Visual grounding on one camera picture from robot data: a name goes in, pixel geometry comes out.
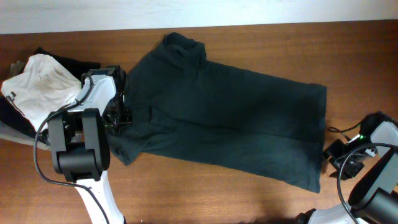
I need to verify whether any dark green t-shirt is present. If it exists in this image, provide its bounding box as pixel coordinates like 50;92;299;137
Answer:
108;32;326;193

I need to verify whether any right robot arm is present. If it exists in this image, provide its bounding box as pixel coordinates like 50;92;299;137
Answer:
294;111;397;224

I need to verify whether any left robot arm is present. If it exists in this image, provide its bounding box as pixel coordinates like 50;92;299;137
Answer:
46;65;132;223

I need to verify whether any white folded garment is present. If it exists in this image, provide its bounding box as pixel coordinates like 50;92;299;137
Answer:
1;54;81;130

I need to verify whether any black folded garment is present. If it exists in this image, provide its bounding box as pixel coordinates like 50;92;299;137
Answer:
1;47;101;138

